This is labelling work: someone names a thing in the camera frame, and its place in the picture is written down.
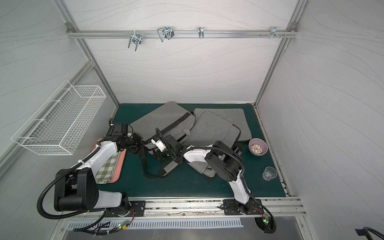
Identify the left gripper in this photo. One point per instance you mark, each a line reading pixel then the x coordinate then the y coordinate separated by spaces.
pixel 134 142

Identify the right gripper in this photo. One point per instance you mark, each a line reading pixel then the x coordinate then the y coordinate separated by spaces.
pixel 167 147

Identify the grey laptop bag with strap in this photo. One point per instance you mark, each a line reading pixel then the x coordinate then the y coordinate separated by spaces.
pixel 170 119

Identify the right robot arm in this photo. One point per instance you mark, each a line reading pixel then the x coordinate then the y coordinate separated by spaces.
pixel 216 159

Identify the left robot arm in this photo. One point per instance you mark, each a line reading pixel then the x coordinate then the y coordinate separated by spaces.
pixel 76 190

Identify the grey laptop sleeve front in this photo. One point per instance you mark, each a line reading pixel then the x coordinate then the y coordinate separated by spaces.
pixel 208 129

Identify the grey laptop sleeve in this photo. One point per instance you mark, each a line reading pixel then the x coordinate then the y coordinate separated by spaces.
pixel 208 129
pixel 236 117

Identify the grey laptop sleeve back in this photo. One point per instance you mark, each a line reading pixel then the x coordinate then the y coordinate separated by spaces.
pixel 236 117

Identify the green checkered cloth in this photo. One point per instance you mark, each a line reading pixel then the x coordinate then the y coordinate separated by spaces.
pixel 107 171

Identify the pink bowl with snacks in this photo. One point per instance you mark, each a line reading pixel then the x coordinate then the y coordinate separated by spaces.
pixel 258 147

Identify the green table mat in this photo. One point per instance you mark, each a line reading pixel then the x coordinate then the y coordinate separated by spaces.
pixel 185 181

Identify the clear plastic cup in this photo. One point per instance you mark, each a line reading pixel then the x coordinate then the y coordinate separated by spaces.
pixel 269 174

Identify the metal hook clamp left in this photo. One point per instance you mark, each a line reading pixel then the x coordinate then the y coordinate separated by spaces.
pixel 135 40

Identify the metal hook clamp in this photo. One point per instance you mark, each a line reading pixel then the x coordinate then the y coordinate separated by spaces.
pixel 274 33
pixel 165 33
pixel 135 40

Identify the metal hook clamp middle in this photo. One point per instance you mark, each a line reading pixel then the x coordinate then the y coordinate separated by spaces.
pixel 165 33

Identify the metal hook small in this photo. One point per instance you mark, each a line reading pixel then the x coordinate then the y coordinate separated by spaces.
pixel 201 32

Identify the aluminium crossbar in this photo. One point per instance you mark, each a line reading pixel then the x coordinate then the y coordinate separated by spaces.
pixel 179 34

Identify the metal hook clamp right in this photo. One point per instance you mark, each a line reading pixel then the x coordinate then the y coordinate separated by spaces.
pixel 274 33

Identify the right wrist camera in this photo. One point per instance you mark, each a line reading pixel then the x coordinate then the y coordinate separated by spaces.
pixel 160 145

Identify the aluminium front rail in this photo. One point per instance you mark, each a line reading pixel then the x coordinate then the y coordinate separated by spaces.
pixel 174 208

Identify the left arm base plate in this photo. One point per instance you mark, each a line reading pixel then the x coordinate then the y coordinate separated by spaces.
pixel 133 208

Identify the white wire basket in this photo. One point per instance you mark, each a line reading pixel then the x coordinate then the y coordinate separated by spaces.
pixel 58 126

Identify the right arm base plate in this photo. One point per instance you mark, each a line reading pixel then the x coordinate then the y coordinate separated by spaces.
pixel 233 207

